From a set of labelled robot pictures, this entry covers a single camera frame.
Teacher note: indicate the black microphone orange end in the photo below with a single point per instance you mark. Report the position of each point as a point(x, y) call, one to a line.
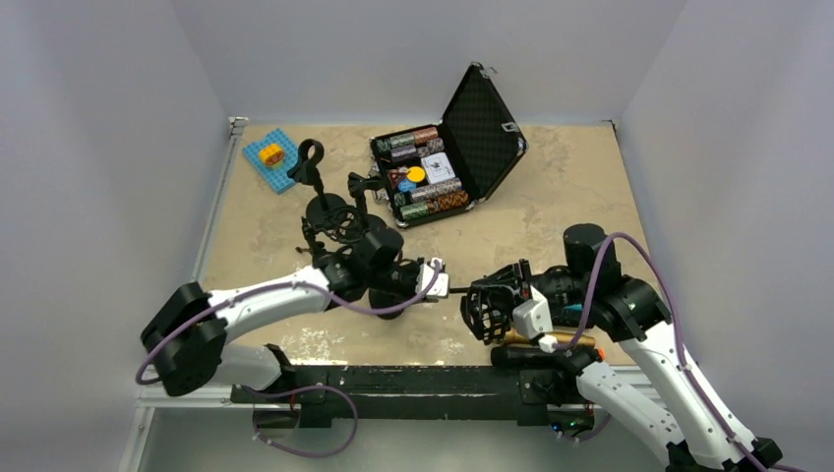
point(572, 360)

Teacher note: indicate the black front mounting rail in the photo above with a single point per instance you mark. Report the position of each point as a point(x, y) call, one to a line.
point(318, 395)

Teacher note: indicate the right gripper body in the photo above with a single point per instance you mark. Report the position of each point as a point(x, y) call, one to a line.
point(570, 285)

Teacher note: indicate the gold microphone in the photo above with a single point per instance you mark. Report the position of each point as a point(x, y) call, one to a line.
point(513, 337)

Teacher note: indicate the black round-base mic stand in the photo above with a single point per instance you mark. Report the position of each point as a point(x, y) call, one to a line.
point(320, 208)

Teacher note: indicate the red triangular token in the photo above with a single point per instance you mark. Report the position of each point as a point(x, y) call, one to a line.
point(398, 176)

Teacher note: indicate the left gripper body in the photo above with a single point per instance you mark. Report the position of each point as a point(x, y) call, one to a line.
point(397, 279)

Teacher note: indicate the shock-mount round-base stand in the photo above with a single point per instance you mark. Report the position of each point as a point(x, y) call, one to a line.
point(485, 305)

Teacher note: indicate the blue building baseplate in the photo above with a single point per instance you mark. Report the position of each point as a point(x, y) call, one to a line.
point(276, 178)

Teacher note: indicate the yellow dealer chip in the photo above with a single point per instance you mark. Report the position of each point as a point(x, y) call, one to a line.
point(416, 174)

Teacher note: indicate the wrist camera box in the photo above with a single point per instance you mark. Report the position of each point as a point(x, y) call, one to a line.
point(434, 281)
point(532, 320)

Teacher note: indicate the yellow orange toy brick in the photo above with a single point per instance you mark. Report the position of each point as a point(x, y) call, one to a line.
point(271, 155)

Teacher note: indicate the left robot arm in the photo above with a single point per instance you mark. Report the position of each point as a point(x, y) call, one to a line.
point(189, 341)

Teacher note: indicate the black tripod mic stand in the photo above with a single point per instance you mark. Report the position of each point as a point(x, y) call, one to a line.
point(341, 225)

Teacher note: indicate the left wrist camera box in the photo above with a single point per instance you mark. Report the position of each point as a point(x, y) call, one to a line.
point(434, 281)

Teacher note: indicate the white playing card deck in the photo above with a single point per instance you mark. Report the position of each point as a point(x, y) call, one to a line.
point(437, 168)

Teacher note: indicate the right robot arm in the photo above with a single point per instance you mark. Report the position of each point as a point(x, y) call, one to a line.
point(690, 428)

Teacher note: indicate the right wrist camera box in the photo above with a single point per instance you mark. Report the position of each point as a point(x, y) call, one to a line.
point(532, 320)

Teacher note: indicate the black poker chip case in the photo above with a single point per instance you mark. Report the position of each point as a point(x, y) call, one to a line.
point(483, 143)

